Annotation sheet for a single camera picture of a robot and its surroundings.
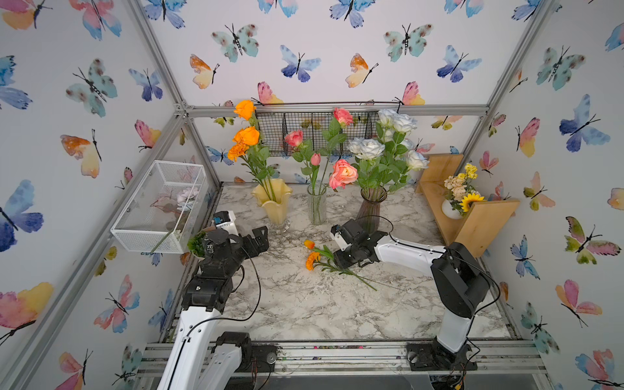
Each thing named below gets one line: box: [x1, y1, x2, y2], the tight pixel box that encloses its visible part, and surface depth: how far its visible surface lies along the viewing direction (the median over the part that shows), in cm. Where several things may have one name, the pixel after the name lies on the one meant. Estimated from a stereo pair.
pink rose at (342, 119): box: [317, 107, 355, 215], surface depth 86 cm
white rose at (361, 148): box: [346, 137, 372, 196], surface depth 82 cm
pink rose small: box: [310, 152, 322, 167], surface depth 88 cm
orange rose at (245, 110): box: [233, 99, 258, 128], surface depth 83 cm
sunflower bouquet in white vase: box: [441, 162, 486, 221], surface depth 88 cm
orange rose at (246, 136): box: [227, 125, 260, 162], surface depth 80 cm
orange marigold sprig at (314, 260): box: [305, 251, 378, 292], surface depth 93 cm
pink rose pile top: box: [329, 159, 359, 190], surface depth 67 cm
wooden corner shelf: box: [415, 153, 520, 259], surface depth 89 cm
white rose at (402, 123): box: [382, 113, 417, 196], surface depth 76 cm
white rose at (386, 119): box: [376, 108, 398, 196], surface depth 82 cm
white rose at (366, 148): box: [346, 137, 386, 161], surface depth 77 cm
